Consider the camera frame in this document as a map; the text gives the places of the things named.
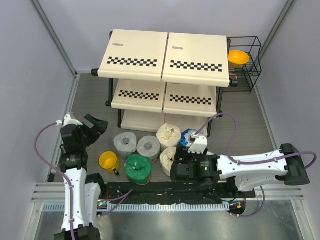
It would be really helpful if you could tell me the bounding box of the cream roll with brown band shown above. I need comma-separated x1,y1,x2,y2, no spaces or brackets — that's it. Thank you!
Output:
159,147,177,177

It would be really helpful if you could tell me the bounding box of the blue roll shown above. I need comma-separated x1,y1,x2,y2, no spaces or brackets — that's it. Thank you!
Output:
180,128,206,148

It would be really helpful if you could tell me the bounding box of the cream paper roll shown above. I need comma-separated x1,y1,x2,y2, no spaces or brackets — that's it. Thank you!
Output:
156,123,181,152

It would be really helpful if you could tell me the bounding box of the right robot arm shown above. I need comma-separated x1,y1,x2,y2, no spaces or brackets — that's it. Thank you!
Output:
170,143,310,199

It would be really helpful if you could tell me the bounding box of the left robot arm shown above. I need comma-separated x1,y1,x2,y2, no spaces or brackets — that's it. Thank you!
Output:
54,113,109,240

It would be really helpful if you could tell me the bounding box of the cream three-tier checkered shelf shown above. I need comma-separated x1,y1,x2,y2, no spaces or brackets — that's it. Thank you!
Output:
91,29,238,136

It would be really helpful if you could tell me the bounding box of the left grey paper roll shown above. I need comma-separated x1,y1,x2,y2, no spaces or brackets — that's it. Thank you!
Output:
113,132,137,160

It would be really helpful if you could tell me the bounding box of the grey paper roll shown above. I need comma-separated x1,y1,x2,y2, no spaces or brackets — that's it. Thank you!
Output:
113,132,137,160
136,135,161,163

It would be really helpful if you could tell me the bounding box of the right grey paper roll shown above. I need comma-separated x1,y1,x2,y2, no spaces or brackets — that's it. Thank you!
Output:
136,135,161,163

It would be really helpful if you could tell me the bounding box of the green wrapped paper roll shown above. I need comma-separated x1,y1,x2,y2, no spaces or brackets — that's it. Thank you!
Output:
125,154,152,185

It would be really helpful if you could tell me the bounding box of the yellow bowl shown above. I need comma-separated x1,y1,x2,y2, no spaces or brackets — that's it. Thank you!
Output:
228,50,250,67

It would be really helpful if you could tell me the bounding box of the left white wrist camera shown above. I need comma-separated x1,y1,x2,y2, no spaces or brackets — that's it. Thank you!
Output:
56,112,83,128

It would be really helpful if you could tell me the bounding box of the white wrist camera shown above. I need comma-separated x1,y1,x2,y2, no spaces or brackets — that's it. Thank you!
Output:
188,134,208,155
56,112,83,128

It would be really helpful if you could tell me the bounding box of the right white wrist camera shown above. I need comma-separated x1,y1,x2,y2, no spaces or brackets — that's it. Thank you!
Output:
188,134,208,155

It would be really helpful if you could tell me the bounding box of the yellow cup with handle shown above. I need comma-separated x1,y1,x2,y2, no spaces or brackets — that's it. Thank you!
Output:
98,151,121,176

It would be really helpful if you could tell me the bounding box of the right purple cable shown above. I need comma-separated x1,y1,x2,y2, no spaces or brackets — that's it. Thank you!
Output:
197,112,318,219

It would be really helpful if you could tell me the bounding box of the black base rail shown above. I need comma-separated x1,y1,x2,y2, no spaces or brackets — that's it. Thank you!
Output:
100,181,256,205

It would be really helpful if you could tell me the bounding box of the white slotted cable duct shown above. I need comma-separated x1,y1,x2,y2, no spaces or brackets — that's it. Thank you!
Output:
42,202,230,213

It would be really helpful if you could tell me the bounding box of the black wire basket rack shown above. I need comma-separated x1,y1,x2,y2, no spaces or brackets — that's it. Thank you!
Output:
227,36,262,92

